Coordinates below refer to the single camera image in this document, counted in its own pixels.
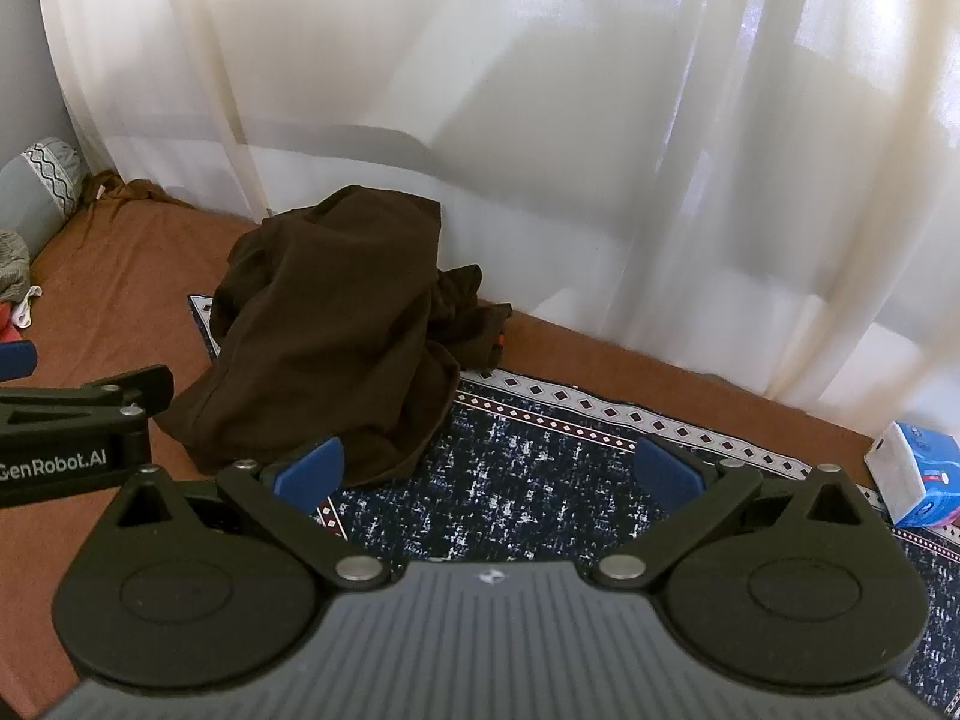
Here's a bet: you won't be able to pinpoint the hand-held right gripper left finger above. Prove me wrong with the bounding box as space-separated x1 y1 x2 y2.
105 437 392 587

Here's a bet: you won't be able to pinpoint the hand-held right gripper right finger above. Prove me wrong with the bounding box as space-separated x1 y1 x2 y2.
596 433 875 586

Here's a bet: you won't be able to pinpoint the dark brown pants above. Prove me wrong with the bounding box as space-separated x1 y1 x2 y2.
157 184 515 492

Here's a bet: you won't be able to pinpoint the grey cloth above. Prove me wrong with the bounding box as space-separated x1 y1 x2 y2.
0 229 32 301

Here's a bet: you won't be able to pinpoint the navy patterned mat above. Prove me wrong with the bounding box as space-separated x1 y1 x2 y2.
187 292 960 713

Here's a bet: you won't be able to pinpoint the grey patterned pillow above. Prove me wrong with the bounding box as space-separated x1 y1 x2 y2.
0 137 85 256

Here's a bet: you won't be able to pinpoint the blue tissue pack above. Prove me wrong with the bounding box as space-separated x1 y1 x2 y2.
864 421 960 530

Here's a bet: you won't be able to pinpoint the light sheer curtain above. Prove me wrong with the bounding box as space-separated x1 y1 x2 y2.
34 0 960 440

